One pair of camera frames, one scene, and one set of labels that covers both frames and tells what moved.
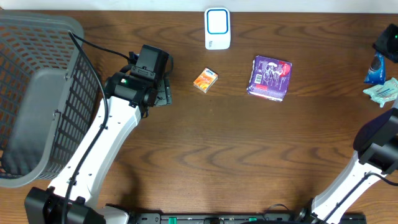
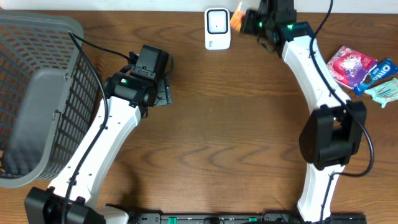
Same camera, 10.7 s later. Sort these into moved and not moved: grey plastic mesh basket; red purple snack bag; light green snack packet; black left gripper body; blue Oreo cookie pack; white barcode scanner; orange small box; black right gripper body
Moved: red purple snack bag; orange small box; black right gripper body; blue Oreo cookie pack
Not moved: light green snack packet; grey plastic mesh basket; black left gripper body; white barcode scanner
